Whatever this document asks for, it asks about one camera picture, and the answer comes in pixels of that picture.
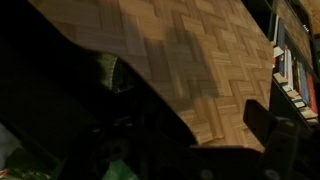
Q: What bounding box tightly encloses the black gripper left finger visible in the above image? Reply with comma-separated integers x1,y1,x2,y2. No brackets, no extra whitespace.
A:
88,99,147,159

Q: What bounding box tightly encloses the blue book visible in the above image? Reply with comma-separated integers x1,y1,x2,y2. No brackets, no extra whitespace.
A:
297,60,310,106

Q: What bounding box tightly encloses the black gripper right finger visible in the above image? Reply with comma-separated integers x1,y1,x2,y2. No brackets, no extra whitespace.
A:
244,99,303,180

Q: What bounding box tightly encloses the white book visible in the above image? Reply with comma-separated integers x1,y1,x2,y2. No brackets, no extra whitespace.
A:
284,44,295,93

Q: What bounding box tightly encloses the grey-blue book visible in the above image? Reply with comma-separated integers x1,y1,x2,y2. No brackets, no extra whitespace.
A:
277,19,287,78

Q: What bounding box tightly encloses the dark cube shelf unit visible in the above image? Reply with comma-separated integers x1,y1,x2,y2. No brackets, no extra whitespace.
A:
0,0,320,180

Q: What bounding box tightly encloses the orange book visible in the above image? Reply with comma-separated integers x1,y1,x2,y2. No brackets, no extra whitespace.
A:
305,72,319,116

